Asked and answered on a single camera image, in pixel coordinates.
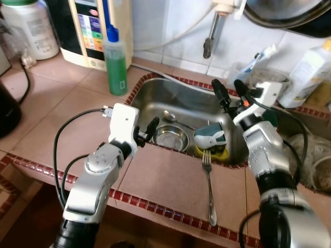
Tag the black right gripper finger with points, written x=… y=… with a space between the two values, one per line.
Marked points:
x=221 y=94
x=241 y=89

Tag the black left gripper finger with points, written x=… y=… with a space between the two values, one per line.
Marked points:
x=151 y=129

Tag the small steel bowl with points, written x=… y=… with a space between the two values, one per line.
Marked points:
x=170 y=138

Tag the steel spoon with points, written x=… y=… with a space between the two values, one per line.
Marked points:
x=168 y=114

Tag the teal mug with rabbit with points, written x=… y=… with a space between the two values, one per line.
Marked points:
x=209 y=137

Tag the yellow plastic bowl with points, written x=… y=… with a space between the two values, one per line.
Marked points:
x=220 y=155

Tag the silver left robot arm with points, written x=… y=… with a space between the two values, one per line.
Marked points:
x=95 y=178

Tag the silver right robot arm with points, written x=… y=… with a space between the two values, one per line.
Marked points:
x=274 y=170

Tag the black kitchen appliance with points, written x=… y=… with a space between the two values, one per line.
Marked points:
x=8 y=108

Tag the small clear plastic cup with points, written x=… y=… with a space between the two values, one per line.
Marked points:
x=237 y=73

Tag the steel sink basin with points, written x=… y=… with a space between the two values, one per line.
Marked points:
x=165 y=98
x=289 y=124

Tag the white blue toothbrush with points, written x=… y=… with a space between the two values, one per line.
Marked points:
x=261 y=57

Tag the clear plastic measuring cup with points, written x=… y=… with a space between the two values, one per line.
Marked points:
x=282 y=77

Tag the thin white tube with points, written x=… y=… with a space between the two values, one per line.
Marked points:
x=181 y=41

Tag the white bottle with yellow cap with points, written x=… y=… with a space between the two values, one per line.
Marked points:
x=307 y=72

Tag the green dish soap bottle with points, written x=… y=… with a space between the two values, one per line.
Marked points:
x=116 y=67

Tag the clear plastic bag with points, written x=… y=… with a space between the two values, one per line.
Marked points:
x=310 y=147

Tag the steel fork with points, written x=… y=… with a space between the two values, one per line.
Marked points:
x=208 y=186

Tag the steel mesh strainer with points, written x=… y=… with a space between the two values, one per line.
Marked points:
x=321 y=175

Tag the cream water filter appliance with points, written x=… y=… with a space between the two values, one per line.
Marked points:
x=77 y=31

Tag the white power plug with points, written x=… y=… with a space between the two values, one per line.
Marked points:
x=27 y=61

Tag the white plastic jar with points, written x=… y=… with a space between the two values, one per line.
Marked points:
x=28 y=28

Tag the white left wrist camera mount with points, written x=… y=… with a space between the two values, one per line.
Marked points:
x=123 y=126

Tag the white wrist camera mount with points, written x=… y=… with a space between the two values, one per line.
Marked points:
x=123 y=126
x=269 y=95

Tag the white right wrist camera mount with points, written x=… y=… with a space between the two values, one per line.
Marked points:
x=269 y=95

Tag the grey wall tap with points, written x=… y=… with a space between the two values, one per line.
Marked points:
x=209 y=44

